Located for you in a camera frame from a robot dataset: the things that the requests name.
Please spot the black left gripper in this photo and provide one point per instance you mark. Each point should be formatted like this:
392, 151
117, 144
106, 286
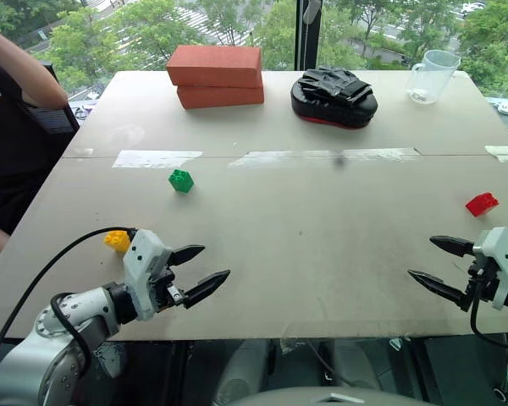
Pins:
163, 289

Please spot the clear plastic measuring jug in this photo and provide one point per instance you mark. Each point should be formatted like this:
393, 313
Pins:
432, 78

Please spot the black window frame post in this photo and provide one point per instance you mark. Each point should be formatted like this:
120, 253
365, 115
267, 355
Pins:
308, 38

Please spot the short clear tape strip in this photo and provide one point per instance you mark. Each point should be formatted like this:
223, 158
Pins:
154, 159

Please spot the black boxing focus pad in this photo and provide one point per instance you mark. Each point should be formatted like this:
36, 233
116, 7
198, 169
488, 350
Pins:
334, 105

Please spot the long clear tape strip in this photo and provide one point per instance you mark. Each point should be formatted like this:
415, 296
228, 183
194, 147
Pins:
321, 156

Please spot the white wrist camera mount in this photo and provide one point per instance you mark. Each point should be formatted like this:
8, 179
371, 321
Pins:
141, 264
501, 258

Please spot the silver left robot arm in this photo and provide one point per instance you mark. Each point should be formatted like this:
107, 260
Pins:
63, 338

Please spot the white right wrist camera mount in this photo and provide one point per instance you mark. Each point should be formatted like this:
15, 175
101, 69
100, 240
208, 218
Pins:
501, 258

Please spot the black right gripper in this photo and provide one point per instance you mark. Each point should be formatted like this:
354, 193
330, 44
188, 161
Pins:
484, 281

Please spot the green toy brick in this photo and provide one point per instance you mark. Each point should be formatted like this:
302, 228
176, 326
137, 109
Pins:
180, 182

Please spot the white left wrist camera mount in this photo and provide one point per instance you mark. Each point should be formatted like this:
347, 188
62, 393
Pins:
141, 264

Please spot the black chair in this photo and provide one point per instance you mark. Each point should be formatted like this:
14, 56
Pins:
53, 118

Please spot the yellow toy brick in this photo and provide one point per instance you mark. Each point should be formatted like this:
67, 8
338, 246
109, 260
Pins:
117, 242

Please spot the red toy brick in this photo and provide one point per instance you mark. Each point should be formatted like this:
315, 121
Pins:
482, 204

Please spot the person in dark shirt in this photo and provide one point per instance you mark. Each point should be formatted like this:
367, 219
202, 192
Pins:
12, 160

